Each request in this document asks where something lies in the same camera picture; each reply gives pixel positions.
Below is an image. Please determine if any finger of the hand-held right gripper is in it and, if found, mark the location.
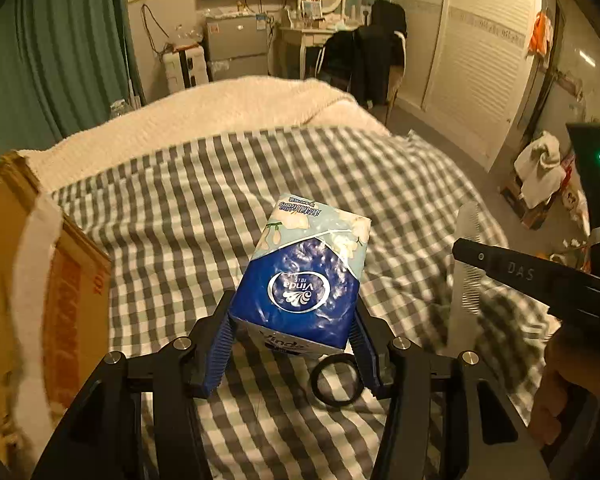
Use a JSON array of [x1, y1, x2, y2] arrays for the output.
[[452, 238, 600, 318]]

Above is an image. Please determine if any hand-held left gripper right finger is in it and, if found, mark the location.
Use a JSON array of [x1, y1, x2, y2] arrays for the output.
[[349, 300, 551, 480]]

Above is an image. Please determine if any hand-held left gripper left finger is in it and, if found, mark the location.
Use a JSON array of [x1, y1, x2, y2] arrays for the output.
[[32, 290, 237, 480]]

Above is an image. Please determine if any white comb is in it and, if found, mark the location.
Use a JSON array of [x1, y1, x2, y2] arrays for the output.
[[449, 201, 485, 356]]

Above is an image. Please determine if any blue tissue pack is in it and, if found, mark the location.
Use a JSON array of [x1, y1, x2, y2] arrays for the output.
[[228, 192, 371, 358]]

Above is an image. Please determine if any cardboard box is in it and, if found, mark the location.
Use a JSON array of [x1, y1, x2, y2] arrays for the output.
[[0, 150, 113, 466]]

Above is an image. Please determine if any person's right hand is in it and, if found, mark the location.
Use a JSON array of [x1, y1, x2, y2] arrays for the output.
[[529, 320, 600, 446]]

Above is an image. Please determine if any orange snack bag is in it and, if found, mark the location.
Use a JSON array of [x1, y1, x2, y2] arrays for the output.
[[562, 165, 593, 226]]

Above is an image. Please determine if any small wooden stool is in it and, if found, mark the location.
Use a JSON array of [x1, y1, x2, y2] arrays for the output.
[[500, 170, 563, 231]]

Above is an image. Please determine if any white towel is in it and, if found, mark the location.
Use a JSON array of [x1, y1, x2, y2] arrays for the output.
[[514, 131, 566, 209]]

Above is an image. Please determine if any grey checked cloth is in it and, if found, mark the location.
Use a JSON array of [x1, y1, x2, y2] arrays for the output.
[[50, 125, 566, 480]]

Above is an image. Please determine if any orange hanging cloth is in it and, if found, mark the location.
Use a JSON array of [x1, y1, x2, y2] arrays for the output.
[[527, 10, 553, 58]]

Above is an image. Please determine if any white louvered wardrobe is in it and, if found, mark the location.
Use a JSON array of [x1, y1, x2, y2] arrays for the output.
[[390, 0, 543, 171]]

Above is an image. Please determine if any white chair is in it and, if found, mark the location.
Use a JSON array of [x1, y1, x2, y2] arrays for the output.
[[385, 30, 408, 108]]

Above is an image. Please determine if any cream blanket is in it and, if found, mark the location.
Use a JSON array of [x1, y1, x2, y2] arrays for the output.
[[17, 75, 511, 271]]

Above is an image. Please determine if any black jacket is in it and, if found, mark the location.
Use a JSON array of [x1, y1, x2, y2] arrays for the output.
[[322, 27, 396, 106]]

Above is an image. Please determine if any white suitcase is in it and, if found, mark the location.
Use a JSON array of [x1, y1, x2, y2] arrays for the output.
[[162, 45, 211, 95]]

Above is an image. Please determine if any white dressing table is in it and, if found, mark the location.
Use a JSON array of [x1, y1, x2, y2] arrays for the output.
[[277, 15, 376, 78]]

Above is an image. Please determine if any grey mini fridge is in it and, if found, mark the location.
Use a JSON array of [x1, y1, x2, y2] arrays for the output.
[[203, 12, 271, 82]]

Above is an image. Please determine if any clear plastic bag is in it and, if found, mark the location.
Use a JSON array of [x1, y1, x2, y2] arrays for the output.
[[172, 25, 206, 48]]

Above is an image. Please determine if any wide green curtain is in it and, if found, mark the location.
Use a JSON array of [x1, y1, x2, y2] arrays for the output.
[[0, 0, 143, 161]]

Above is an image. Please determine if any black ring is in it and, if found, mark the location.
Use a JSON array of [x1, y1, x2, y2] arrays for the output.
[[310, 353, 365, 406]]

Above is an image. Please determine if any wall cable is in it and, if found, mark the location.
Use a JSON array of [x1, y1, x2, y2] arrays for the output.
[[141, 4, 171, 56]]

